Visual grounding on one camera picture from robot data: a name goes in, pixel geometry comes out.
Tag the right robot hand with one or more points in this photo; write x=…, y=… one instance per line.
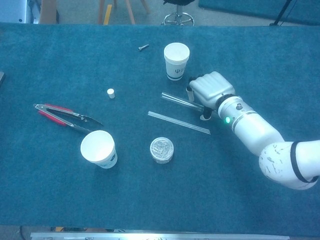
x=215, y=85

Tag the clear glass test tube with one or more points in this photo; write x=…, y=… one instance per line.
x=175, y=98

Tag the small white stopper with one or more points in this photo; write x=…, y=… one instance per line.
x=110, y=93

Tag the white paper cup trident logo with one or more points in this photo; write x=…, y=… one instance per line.
x=176, y=65

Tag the clear flat plastic strip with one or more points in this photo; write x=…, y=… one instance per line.
x=178, y=122

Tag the chrome base stool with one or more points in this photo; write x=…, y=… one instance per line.
x=178, y=17

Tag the small metal bolt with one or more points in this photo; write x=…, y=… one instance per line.
x=143, y=47

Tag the round tin of paper clips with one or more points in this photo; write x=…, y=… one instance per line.
x=161, y=150

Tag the black tripod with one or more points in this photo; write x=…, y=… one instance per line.
x=277, y=21

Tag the wooden chair legs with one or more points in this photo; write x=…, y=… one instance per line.
x=130, y=12

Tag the white paper cup blue logo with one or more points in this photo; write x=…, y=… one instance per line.
x=97, y=147

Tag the brown wooden board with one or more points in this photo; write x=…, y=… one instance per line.
x=48, y=12

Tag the teal felt table mat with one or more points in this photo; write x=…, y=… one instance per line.
x=50, y=187

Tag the grey metal cabinet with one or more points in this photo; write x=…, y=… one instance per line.
x=12, y=10

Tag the aluminium frame rail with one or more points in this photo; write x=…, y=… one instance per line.
x=150, y=236

